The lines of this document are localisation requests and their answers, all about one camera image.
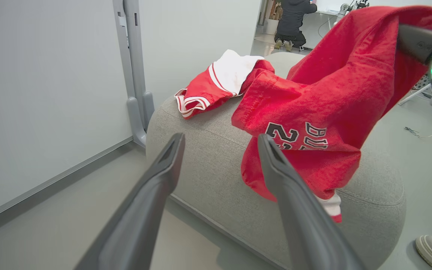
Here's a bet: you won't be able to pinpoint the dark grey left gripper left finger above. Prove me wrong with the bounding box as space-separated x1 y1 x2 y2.
74 133 186 270

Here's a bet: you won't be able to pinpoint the white bin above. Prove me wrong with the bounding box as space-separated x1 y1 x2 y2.
264 19 280 36

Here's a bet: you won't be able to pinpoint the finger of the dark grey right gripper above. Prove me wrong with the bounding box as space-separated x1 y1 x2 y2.
397 24 432 65

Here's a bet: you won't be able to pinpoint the white stand leg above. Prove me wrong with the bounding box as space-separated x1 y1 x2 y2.
398 83 432 106

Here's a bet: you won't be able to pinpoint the red jersey with number print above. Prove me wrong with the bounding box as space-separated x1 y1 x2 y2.
231 5 432 224

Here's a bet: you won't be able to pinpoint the person in black clothes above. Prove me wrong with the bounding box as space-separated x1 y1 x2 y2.
274 0 318 52

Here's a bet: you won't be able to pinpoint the white desk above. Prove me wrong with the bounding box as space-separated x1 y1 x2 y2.
315 9 341 31

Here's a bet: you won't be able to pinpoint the grey partition post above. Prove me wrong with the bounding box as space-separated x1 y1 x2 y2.
112 0 155 148

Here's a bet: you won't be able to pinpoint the grey fabric sofa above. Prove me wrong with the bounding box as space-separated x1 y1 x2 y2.
145 52 407 270

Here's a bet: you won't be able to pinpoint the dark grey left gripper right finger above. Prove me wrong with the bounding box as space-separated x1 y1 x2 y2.
257 134 367 270

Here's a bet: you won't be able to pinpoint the red and white shorts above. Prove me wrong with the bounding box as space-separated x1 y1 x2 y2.
174 49 275 119

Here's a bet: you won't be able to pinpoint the grey partition base rail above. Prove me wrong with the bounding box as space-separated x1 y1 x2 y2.
0 136 135 241

